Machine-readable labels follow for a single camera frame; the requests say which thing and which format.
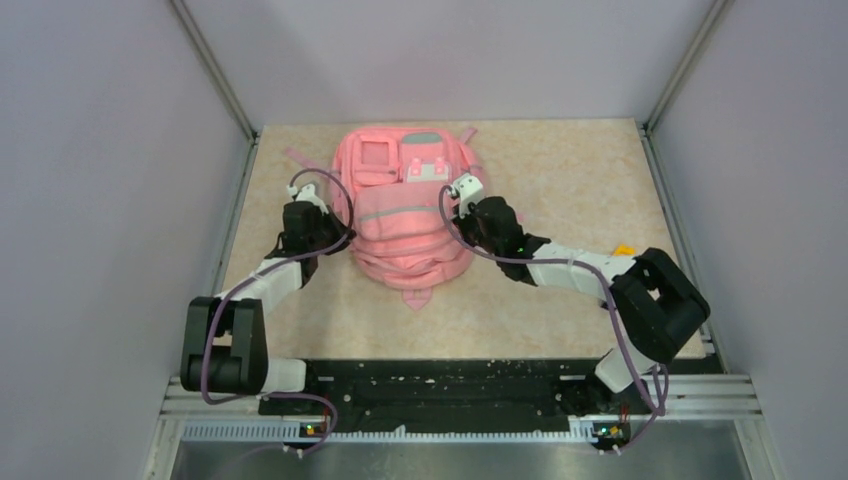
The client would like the pink student backpack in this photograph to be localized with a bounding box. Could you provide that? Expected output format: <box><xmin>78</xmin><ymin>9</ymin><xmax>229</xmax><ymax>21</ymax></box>
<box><xmin>284</xmin><ymin>125</ymin><xmax>488</xmax><ymax>313</ymax></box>

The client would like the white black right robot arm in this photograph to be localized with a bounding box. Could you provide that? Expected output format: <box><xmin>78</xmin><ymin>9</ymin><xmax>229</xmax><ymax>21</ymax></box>
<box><xmin>443</xmin><ymin>193</ymin><xmax>711</xmax><ymax>412</ymax></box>

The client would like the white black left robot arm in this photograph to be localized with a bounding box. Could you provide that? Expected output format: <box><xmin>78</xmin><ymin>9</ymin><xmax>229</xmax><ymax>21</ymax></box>
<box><xmin>179</xmin><ymin>200</ymin><xmax>354</xmax><ymax>414</ymax></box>

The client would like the yellow triangular toy block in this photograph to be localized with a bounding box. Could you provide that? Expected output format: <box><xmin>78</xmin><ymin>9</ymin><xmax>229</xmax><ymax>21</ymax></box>
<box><xmin>612</xmin><ymin>245</ymin><xmax>636</xmax><ymax>256</ymax></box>

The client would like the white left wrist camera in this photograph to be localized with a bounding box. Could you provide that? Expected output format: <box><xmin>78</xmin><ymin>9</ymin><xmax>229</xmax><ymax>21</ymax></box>
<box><xmin>286</xmin><ymin>182</ymin><xmax>329</xmax><ymax>214</ymax></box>

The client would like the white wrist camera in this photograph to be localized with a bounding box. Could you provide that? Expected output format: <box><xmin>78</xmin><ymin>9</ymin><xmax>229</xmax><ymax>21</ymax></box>
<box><xmin>286</xmin><ymin>182</ymin><xmax>329</xmax><ymax>214</ymax></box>
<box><xmin>448</xmin><ymin>173</ymin><xmax>486</xmax><ymax>218</ymax></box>

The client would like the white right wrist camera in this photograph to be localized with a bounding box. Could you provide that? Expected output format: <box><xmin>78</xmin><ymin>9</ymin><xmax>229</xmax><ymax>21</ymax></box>
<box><xmin>448</xmin><ymin>173</ymin><xmax>486</xmax><ymax>218</ymax></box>

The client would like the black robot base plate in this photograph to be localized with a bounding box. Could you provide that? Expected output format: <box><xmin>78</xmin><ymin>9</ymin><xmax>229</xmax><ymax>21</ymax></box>
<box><xmin>192</xmin><ymin>357</ymin><xmax>730</xmax><ymax>439</ymax></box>

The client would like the aluminium frame rail left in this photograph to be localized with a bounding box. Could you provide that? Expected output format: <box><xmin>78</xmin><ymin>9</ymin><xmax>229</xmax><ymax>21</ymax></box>
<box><xmin>166</xmin><ymin>1</ymin><xmax>256</xmax><ymax>294</ymax></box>

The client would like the aluminium frame rail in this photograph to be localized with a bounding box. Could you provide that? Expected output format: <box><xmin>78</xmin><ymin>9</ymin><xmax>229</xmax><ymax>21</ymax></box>
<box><xmin>641</xmin><ymin>1</ymin><xmax>739</xmax><ymax>373</ymax></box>
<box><xmin>166</xmin><ymin>1</ymin><xmax>256</xmax><ymax>294</ymax></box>

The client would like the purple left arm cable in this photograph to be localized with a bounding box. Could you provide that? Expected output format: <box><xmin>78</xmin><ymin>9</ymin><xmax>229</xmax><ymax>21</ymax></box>
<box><xmin>198</xmin><ymin>167</ymin><xmax>356</xmax><ymax>458</ymax></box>

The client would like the aluminium frame rail right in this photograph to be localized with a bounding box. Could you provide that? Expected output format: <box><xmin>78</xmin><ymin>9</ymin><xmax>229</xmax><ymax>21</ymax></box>
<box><xmin>641</xmin><ymin>1</ymin><xmax>739</xmax><ymax>373</ymax></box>

